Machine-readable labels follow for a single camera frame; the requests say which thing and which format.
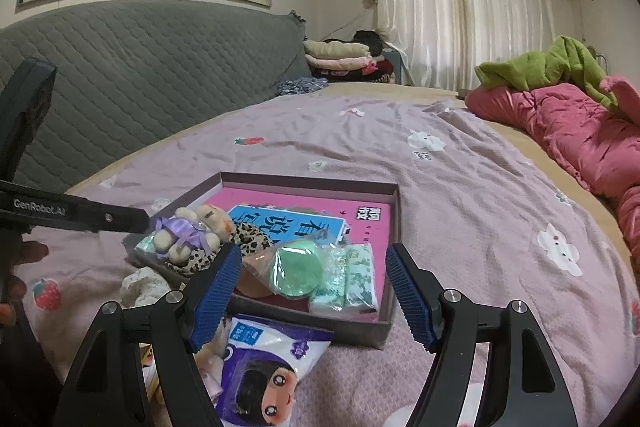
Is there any bear plush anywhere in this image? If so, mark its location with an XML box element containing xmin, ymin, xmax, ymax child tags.
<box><xmin>152</xmin><ymin>204</ymin><xmax>234</xmax><ymax>268</ymax></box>

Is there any purple cartoon wet wipes pack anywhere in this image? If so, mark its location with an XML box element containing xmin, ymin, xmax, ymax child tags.
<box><xmin>194</xmin><ymin>314</ymin><xmax>333</xmax><ymax>426</ymax></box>

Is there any green round puff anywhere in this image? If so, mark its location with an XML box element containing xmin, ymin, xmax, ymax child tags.
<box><xmin>266</xmin><ymin>239</ymin><xmax>324</xmax><ymax>300</ymax></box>

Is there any yellow cartoon wet wipes pack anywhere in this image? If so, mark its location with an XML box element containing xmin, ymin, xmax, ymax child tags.
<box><xmin>139</xmin><ymin>343</ymin><xmax>160</xmax><ymax>400</ymax></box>

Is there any person's left hand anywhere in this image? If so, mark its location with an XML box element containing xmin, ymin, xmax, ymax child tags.
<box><xmin>0</xmin><ymin>241</ymin><xmax>49</xmax><ymax>326</ymax></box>

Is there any green tissue pack right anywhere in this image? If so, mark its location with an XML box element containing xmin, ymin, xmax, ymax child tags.
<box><xmin>308</xmin><ymin>244</ymin><xmax>378</xmax><ymax>321</ymax></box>

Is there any green tissue pack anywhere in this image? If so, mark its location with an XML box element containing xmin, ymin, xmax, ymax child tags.
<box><xmin>134</xmin><ymin>232</ymin><xmax>158</xmax><ymax>262</ymax></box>
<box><xmin>308</xmin><ymin>244</ymin><xmax>378</xmax><ymax>321</ymax></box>

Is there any white floral fabric pouch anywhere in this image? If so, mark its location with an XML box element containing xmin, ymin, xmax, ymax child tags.
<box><xmin>119</xmin><ymin>267</ymin><xmax>171</xmax><ymax>309</ymax></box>

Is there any pink children's book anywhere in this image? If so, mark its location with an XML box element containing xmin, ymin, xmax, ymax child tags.
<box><xmin>207</xmin><ymin>186</ymin><xmax>394</xmax><ymax>323</ymax></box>

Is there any green tissue pack left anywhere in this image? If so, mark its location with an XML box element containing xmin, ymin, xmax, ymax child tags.
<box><xmin>134</xmin><ymin>232</ymin><xmax>158</xmax><ymax>262</ymax></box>

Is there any shallow purple cardboard box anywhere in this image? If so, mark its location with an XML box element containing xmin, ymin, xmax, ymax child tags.
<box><xmin>122</xmin><ymin>172</ymin><xmax>399</xmax><ymax>349</ymax></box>

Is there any purple patterned bedspread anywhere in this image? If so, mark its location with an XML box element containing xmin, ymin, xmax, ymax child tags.
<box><xmin>15</xmin><ymin>94</ymin><xmax>639</xmax><ymax>426</ymax></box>

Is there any grey quilted headboard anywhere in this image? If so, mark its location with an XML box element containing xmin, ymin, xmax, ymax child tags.
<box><xmin>1</xmin><ymin>0</ymin><xmax>309</xmax><ymax>193</ymax></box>

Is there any dark patterned cloth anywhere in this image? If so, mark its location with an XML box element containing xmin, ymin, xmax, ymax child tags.
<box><xmin>277</xmin><ymin>77</ymin><xmax>329</xmax><ymax>96</ymax></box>

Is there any stack of folded clothes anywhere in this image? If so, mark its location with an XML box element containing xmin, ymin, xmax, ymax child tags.
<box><xmin>304</xmin><ymin>30</ymin><xmax>402</xmax><ymax>84</ymax></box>

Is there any pink quilted comforter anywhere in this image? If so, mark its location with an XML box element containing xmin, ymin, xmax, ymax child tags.
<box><xmin>465</xmin><ymin>76</ymin><xmax>639</xmax><ymax>260</ymax></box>

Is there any green blanket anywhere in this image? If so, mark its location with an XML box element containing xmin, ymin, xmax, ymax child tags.
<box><xmin>475</xmin><ymin>36</ymin><xmax>618</xmax><ymax>108</ymax></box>

